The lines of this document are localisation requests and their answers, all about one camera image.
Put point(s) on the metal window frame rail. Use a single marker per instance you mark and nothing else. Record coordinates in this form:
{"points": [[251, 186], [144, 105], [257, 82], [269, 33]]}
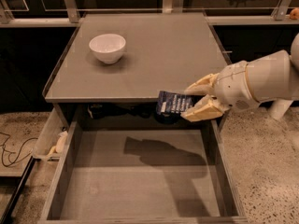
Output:
{"points": [[33, 13]]}

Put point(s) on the dark blue rxbar wrapper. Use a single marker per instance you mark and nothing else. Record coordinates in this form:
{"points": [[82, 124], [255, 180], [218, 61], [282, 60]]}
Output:
{"points": [[173, 103]]}

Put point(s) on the orange object on ledge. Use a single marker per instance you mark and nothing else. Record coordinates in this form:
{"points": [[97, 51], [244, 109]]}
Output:
{"points": [[294, 14]]}

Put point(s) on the black object in cabinet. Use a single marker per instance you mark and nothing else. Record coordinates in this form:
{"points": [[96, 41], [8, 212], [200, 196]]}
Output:
{"points": [[96, 111]]}

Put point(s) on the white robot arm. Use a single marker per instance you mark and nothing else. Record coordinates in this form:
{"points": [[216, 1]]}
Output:
{"points": [[275, 76]]}

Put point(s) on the grey cabinet counter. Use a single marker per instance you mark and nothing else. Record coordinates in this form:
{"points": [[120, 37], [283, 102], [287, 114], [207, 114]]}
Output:
{"points": [[164, 52]]}

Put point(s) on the white ceramic bowl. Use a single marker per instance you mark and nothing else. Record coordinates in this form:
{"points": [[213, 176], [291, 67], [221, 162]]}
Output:
{"points": [[108, 48]]}

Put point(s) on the open grey top drawer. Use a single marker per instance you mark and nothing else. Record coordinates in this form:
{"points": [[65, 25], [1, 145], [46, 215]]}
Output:
{"points": [[117, 174]]}

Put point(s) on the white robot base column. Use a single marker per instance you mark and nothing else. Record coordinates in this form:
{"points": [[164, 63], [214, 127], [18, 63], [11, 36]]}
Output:
{"points": [[279, 108]]}

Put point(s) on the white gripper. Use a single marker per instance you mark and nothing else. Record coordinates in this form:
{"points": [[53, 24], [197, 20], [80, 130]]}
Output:
{"points": [[233, 86]]}

